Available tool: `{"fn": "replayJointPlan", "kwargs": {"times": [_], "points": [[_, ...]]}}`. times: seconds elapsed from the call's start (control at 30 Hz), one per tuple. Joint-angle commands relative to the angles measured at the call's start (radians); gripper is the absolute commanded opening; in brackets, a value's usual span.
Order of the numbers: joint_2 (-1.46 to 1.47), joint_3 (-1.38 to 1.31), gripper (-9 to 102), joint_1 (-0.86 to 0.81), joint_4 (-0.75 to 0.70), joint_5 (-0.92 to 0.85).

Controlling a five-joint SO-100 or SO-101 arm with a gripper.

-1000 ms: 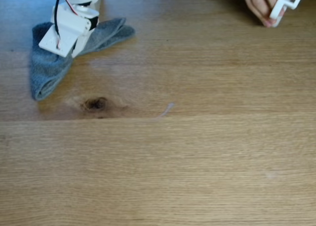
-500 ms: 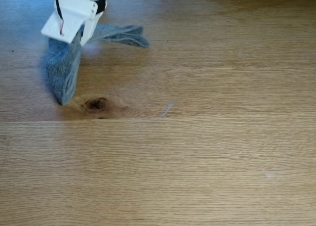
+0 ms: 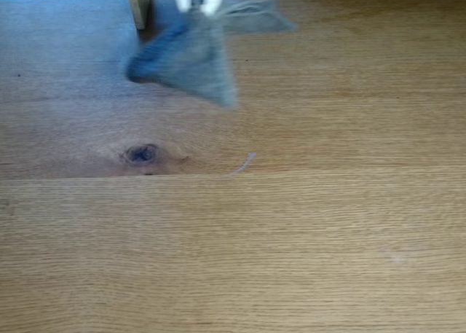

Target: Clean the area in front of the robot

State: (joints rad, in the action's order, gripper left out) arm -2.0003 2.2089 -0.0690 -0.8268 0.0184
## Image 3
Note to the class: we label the grey microfibre cloth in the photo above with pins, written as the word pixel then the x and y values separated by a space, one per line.
pixel 196 59

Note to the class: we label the light wooden stand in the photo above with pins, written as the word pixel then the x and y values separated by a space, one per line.
pixel 139 5

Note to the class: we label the thin pale thread piece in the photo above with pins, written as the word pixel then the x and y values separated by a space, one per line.
pixel 246 163

